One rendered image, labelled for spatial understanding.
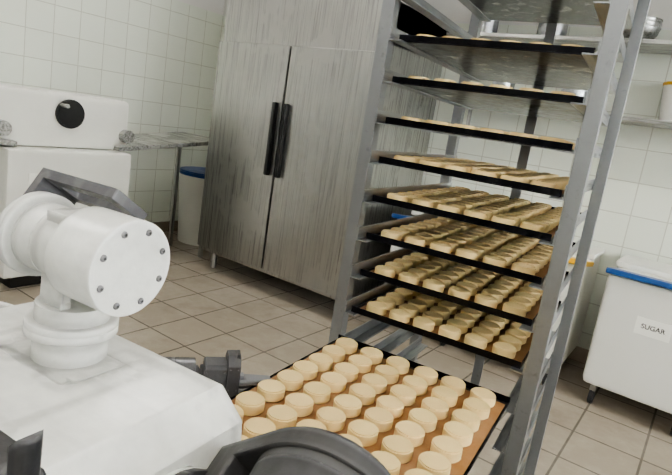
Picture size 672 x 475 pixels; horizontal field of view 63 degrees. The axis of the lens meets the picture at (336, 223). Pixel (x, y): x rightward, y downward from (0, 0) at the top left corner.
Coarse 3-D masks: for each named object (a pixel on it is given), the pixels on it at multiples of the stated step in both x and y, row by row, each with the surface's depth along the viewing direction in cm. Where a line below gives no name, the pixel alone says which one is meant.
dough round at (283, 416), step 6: (270, 408) 90; (276, 408) 91; (282, 408) 91; (288, 408) 91; (270, 414) 89; (276, 414) 89; (282, 414) 89; (288, 414) 90; (294, 414) 90; (276, 420) 88; (282, 420) 88; (288, 420) 88; (294, 420) 89; (276, 426) 88; (282, 426) 88; (288, 426) 88; (294, 426) 89
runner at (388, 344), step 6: (402, 330) 170; (390, 336) 162; (396, 336) 167; (402, 336) 170; (408, 336) 170; (378, 342) 155; (384, 342) 159; (390, 342) 163; (396, 342) 164; (402, 342) 165; (378, 348) 155; (384, 348) 158; (390, 348) 159
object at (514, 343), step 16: (400, 288) 149; (368, 304) 132; (384, 304) 134; (400, 304) 141; (416, 304) 137; (432, 304) 143; (448, 304) 141; (400, 320) 128; (416, 320) 126; (432, 320) 127; (448, 320) 129; (464, 320) 132; (480, 320) 139; (496, 320) 135; (448, 336) 122; (464, 336) 126; (480, 336) 122; (496, 336) 129; (512, 336) 125; (528, 336) 132; (496, 352) 117; (512, 352) 116
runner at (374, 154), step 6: (372, 150) 124; (378, 150) 126; (372, 156) 124; (378, 156) 127; (384, 156) 130; (390, 156) 133; (420, 156) 150; (426, 156) 154; (432, 156) 158; (438, 156) 163; (444, 156) 168; (450, 156) 173; (456, 156) 178; (372, 162) 124
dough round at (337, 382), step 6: (330, 372) 107; (324, 378) 104; (330, 378) 104; (336, 378) 104; (342, 378) 105; (330, 384) 102; (336, 384) 103; (342, 384) 103; (336, 390) 103; (342, 390) 103
